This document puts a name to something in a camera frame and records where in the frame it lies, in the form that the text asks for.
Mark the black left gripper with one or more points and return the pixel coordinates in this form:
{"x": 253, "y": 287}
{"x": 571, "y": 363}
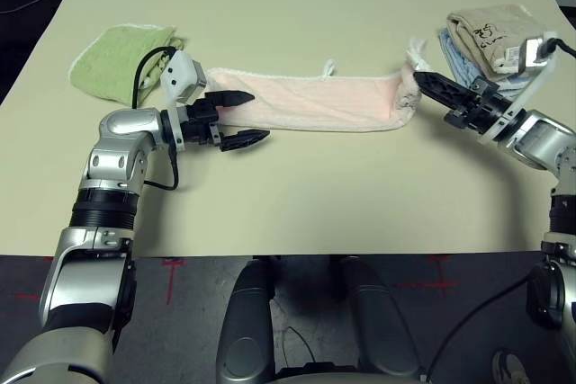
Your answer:
{"x": 198, "y": 121}

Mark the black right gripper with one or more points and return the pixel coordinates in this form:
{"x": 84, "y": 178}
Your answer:
{"x": 486, "y": 107}

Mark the pink terry towel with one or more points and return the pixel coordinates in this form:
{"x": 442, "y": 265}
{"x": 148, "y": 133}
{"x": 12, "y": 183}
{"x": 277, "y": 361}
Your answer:
{"x": 306, "y": 100}

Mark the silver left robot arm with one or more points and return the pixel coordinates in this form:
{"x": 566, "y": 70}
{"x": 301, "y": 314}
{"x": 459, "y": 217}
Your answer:
{"x": 121, "y": 127}

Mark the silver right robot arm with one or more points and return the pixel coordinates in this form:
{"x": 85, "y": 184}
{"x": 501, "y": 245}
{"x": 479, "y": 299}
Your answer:
{"x": 540, "y": 136}

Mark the light blue folded towel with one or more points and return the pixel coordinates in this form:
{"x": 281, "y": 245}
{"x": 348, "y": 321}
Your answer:
{"x": 459, "y": 65}

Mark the beige folded towel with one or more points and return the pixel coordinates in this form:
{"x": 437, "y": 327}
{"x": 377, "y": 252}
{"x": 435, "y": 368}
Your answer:
{"x": 486, "y": 20}

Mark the green folded towel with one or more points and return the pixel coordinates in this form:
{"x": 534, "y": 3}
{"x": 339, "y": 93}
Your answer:
{"x": 112, "y": 60}

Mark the grey left robot leg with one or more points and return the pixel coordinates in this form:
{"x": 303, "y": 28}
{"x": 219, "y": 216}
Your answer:
{"x": 247, "y": 312}

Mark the grey robot leg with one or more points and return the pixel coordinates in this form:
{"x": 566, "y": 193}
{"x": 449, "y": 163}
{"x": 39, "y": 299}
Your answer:
{"x": 378, "y": 312}
{"x": 247, "y": 312}

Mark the grey right robot leg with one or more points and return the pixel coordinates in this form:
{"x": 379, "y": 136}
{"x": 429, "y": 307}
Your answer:
{"x": 378, "y": 312}

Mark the grey white shoe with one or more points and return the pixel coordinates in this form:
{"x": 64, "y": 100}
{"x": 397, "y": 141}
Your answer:
{"x": 510, "y": 368}

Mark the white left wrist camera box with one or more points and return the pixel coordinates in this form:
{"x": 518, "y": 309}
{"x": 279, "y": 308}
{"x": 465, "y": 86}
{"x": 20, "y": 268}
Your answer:
{"x": 182, "y": 74}

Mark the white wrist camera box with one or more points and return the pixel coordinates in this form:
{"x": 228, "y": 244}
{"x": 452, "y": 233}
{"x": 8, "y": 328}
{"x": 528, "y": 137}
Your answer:
{"x": 182, "y": 74}
{"x": 531, "y": 53}

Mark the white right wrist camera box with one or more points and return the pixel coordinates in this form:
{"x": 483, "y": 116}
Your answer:
{"x": 531, "y": 53}

